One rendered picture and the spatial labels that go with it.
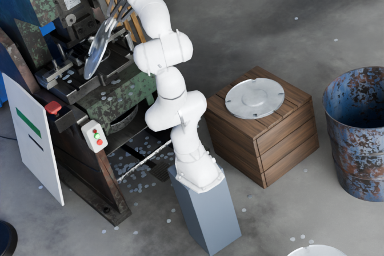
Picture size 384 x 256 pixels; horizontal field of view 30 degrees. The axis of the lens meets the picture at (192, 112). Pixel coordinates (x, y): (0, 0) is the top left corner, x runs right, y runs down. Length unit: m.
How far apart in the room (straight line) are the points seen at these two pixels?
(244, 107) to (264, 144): 0.21
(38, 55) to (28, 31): 0.14
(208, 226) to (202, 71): 1.41
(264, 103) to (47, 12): 1.11
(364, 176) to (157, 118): 1.02
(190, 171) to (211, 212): 0.28
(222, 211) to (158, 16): 1.02
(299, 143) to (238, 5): 1.59
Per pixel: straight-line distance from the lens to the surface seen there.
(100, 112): 3.34
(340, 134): 3.17
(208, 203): 3.12
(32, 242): 3.75
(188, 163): 2.97
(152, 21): 2.60
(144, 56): 2.59
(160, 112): 2.78
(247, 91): 3.55
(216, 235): 3.27
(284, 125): 3.42
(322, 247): 2.83
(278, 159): 3.51
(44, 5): 3.12
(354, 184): 3.38
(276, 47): 4.42
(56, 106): 3.17
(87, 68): 3.26
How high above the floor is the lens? 2.57
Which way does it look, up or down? 39 degrees down
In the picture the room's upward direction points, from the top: 17 degrees counter-clockwise
